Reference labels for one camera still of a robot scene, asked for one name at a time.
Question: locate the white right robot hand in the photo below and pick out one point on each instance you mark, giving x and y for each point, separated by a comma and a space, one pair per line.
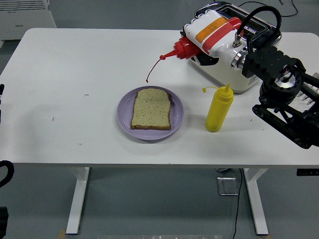
219, 42

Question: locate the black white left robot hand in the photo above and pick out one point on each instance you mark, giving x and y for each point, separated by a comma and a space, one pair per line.
1, 89

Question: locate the red squeeze bottle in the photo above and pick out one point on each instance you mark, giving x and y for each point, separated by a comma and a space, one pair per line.
184, 48

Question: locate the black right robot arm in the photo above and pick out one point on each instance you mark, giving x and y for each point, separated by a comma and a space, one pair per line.
271, 62

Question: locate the speckled bread slice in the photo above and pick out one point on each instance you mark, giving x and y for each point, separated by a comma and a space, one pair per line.
152, 109

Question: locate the cream chrome toaster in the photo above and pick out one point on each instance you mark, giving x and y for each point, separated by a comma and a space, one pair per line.
224, 74

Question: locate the yellow squeeze bottle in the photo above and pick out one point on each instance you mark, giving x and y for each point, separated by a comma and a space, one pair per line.
219, 109

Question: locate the white floor appliance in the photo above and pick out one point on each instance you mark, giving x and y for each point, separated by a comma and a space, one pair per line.
25, 22

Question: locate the silver metal toast rack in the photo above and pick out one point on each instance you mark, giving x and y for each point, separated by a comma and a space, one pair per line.
314, 77

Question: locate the purple round plate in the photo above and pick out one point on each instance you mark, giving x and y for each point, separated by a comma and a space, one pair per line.
124, 117

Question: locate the white table leg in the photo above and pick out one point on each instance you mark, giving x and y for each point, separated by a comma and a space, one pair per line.
78, 199
258, 199

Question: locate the metal floor socket plate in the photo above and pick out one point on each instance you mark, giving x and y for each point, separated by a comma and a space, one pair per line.
228, 186

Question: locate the black table control panel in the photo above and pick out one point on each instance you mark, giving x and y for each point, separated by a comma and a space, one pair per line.
307, 172

